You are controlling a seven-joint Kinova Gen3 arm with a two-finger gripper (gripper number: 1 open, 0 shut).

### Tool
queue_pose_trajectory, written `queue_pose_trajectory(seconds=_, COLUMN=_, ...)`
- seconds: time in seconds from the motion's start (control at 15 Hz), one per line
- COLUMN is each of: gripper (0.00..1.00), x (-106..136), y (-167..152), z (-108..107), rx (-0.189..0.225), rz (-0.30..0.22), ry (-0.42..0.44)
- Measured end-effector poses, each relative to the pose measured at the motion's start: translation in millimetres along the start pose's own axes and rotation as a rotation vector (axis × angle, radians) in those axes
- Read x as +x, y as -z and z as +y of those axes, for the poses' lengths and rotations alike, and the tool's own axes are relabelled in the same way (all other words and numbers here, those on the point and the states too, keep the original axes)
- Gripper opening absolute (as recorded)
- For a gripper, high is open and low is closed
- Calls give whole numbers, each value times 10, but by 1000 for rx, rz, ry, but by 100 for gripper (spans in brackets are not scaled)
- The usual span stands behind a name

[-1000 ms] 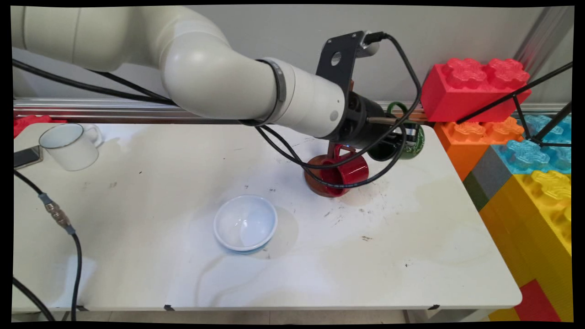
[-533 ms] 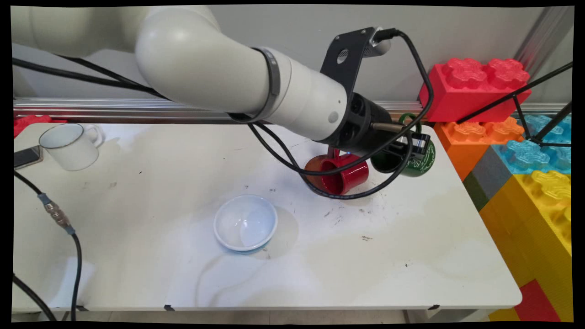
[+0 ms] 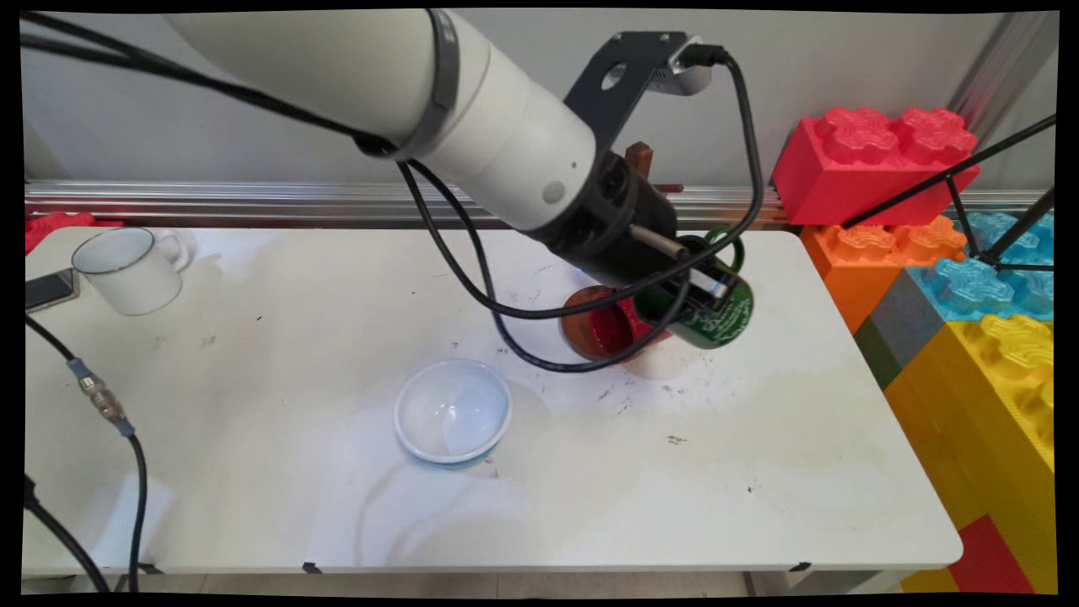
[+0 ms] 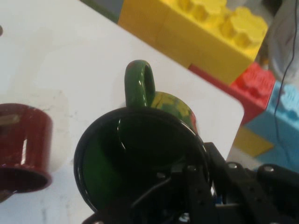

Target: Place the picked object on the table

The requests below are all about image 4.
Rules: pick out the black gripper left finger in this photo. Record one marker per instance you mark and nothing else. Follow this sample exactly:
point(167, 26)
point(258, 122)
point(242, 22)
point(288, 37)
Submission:
point(187, 200)

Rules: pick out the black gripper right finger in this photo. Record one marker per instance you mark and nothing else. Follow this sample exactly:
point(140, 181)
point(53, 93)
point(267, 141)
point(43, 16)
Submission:
point(252, 198)

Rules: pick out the green enamel mug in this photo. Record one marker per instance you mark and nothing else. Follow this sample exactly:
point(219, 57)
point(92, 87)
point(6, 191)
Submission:
point(137, 144)

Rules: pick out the flat yellow toy brick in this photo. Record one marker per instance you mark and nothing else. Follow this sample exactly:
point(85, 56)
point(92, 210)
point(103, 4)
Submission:
point(252, 142)

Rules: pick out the light blue giant toy brick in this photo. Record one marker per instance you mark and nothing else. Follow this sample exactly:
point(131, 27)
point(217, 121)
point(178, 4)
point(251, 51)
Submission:
point(287, 121)

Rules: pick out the small red toy brick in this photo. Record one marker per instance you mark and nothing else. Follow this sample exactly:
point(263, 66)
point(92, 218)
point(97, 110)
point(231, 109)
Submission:
point(254, 93)

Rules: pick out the yellow giant toy brick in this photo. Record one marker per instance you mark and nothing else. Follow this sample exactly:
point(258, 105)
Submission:
point(194, 35)

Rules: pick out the grey cloth cover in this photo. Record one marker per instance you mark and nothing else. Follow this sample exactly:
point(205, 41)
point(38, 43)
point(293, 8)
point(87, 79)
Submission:
point(285, 35)

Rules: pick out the red mug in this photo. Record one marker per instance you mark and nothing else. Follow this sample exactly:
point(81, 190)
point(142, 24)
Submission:
point(25, 144)

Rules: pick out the grey giant toy brick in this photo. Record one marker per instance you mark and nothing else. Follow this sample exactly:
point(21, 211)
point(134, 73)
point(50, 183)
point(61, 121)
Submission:
point(115, 7)

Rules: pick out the dark green toy brick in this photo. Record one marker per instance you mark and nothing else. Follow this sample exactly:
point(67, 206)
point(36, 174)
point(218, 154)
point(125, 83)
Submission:
point(98, 9)

